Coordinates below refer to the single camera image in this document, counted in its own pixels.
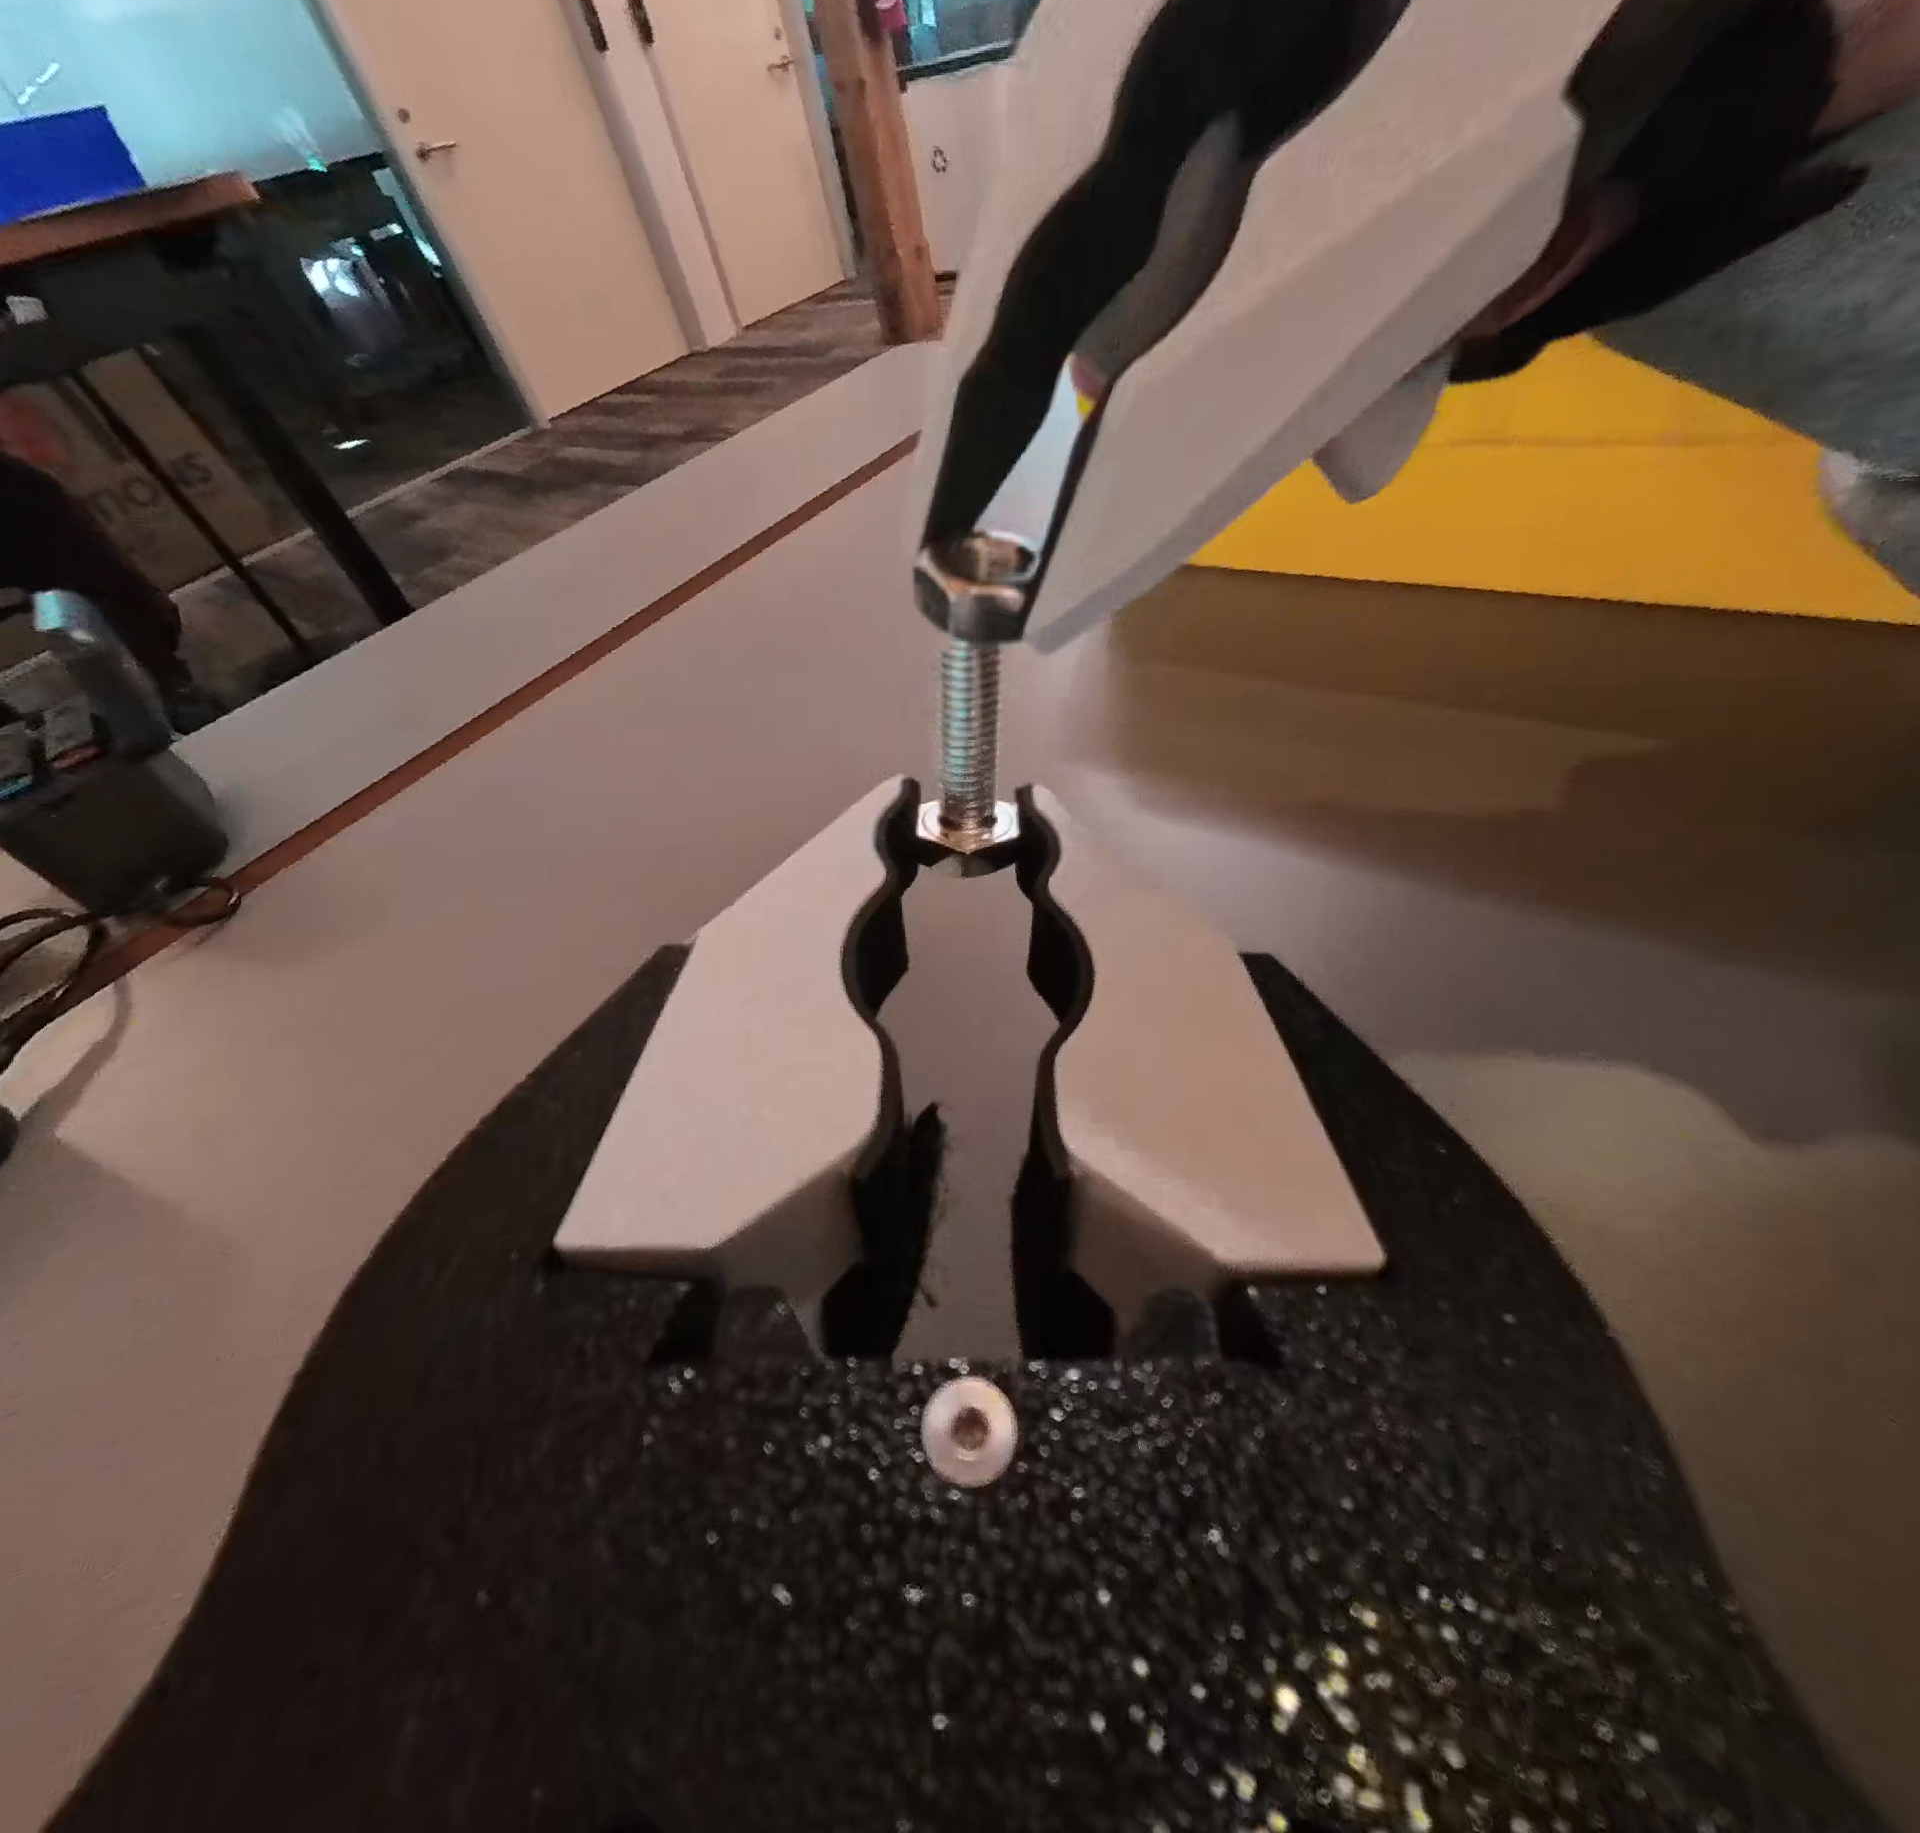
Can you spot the silver hex bolt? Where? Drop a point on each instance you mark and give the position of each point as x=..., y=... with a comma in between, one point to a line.
x=971, y=723

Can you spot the silver hex nut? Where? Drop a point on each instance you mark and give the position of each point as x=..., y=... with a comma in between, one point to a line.
x=960, y=828

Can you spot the cardboard box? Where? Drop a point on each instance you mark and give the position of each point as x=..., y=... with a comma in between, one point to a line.
x=166, y=469

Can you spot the white door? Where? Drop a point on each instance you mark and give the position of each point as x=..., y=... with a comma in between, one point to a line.
x=735, y=108
x=495, y=138

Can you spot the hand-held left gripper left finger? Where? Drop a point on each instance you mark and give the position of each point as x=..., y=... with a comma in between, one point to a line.
x=721, y=1098

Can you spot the wooden top side table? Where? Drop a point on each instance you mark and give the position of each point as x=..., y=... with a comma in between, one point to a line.
x=120, y=213

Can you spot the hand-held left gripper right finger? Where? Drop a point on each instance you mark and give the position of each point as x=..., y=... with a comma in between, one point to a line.
x=1185, y=1098

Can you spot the yellow plastic bin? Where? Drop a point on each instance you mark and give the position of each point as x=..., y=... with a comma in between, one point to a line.
x=1576, y=514

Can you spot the wooden support post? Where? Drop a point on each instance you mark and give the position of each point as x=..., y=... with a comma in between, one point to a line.
x=877, y=138

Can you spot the blue board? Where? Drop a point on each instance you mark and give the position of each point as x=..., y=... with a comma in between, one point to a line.
x=60, y=161

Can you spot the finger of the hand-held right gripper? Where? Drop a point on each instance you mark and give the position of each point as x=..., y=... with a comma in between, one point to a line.
x=1350, y=289
x=1021, y=168

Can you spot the white recycling bin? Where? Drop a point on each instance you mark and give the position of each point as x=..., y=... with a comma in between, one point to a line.
x=967, y=183

